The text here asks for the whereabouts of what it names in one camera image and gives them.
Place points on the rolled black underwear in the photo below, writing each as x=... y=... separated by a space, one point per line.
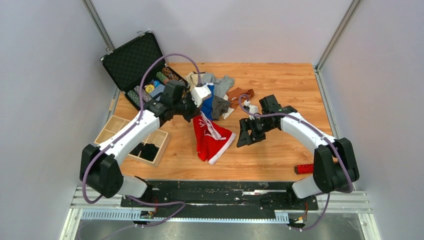
x=148 y=152

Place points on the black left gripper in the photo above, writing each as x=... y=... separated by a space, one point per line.
x=195 y=110

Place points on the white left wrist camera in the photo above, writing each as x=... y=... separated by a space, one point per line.
x=200 y=94

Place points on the grey striped underwear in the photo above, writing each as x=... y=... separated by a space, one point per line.
x=221 y=85

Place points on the red glitter lint roller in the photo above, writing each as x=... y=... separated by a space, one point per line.
x=301 y=169

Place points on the grey-green underwear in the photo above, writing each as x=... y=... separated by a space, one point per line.
x=219 y=106

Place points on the blue underwear white waistband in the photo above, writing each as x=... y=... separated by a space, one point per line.
x=206 y=107

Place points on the wooden compartment tray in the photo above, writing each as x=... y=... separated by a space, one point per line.
x=159 y=138

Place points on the black aluminium poker chip case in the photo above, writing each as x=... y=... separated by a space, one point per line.
x=127 y=64

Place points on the red underwear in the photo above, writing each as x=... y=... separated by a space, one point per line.
x=212 y=140

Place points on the beige underwear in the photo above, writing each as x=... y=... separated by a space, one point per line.
x=192 y=78

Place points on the black pinstriped underwear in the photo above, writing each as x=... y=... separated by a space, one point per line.
x=137 y=150

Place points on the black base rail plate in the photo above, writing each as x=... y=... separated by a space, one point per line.
x=224 y=199

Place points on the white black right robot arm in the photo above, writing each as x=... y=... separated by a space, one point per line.
x=334 y=162

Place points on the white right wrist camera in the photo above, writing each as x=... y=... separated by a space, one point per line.
x=251 y=108

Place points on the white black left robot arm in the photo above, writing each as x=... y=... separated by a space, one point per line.
x=100 y=165

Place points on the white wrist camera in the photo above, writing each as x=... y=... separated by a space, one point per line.
x=200 y=94
x=251 y=108

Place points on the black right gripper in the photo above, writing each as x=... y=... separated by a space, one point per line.
x=244 y=138

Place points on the brown underwear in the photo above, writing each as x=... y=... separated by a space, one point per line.
x=234 y=95

